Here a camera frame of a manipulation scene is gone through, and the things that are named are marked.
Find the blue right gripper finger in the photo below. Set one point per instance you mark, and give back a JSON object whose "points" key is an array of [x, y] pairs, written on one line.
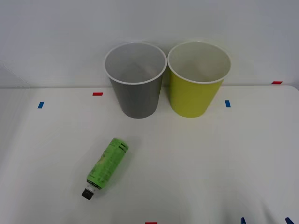
{"points": [[289, 221], [243, 221]]}

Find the green label plastic bottle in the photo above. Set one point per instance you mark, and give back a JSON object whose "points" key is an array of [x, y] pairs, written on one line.
{"points": [[107, 163]]}

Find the yellow-green plastic waste bin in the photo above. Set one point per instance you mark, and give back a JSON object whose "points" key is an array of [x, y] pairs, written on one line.
{"points": [[194, 98]]}

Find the grey plastic waste bin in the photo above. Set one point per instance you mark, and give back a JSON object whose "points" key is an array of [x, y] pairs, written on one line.
{"points": [[137, 100]]}

